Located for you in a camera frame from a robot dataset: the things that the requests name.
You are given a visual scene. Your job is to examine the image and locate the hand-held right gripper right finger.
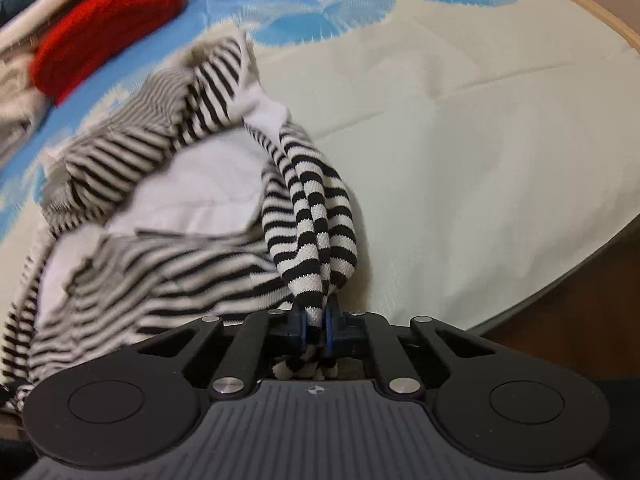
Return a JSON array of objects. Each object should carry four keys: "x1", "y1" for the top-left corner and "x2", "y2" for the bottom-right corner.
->
[{"x1": 324, "y1": 309, "x2": 497, "y2": 401}]

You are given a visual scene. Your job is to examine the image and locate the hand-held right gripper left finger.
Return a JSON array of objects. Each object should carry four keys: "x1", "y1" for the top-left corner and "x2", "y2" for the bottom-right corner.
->
[{"x1": 135, "y1": 309, "x2": 307, "y2": 402}]

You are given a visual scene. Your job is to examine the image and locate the striped hooded shirt white vest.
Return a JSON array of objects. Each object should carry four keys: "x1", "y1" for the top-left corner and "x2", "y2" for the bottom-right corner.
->
[{"x1": 0, "y1": 35, "x2": 362, "y2": 411}]

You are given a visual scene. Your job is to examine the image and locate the white fleecy folded blanket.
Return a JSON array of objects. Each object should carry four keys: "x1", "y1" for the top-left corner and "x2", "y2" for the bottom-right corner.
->
[{"x1": 0, "y1": 57, "x2": 51, "y2": 163}]

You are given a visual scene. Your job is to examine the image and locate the red folded blanket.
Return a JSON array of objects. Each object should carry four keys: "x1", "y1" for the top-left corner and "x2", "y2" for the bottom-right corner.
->
[{"x1": 29, "y1": 0, "x2": 184, "y2": 107}]

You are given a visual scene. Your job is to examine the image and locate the cream folded blanket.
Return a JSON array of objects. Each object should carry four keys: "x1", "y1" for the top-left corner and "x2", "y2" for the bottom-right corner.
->
[{"x1": 0, "y1": 0, "x2": 132, "y2": 58}]

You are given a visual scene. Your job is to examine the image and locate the dark teal shark plush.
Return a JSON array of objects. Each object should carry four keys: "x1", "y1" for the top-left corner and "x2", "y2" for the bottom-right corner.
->
[{"x1": 0, "y1": 0, "x2": 37, "y2": 25}]

